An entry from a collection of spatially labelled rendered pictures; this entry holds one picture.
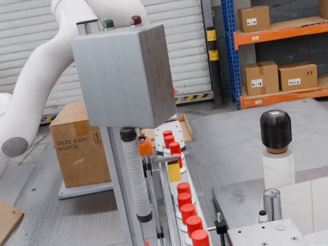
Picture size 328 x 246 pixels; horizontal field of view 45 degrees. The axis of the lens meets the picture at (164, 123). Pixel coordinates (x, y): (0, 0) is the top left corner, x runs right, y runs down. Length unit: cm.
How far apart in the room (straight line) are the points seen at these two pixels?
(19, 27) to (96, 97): 477
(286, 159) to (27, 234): 89
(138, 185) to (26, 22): 478
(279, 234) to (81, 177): 107
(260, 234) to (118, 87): 37
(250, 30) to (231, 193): 344
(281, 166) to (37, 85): 71
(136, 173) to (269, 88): 404
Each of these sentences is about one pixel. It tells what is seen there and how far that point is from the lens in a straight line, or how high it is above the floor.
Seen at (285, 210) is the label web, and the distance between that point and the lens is 101.
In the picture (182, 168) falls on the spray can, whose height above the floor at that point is 105.
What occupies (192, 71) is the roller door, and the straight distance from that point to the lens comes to 528.
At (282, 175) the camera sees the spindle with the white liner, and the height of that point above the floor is 101.
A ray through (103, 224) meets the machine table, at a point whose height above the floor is 83.
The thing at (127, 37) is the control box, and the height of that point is 146.
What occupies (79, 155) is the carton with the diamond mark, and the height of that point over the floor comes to 98.
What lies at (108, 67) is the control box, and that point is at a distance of 79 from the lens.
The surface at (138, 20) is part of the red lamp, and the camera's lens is 81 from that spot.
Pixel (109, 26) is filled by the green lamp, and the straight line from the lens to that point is 85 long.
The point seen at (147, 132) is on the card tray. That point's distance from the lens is 212.
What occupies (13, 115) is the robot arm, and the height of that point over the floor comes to 127.
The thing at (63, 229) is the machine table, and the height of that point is 83.
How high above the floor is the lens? 154
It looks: 19 degrees down
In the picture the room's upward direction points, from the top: 10 degrees counter-clockwise
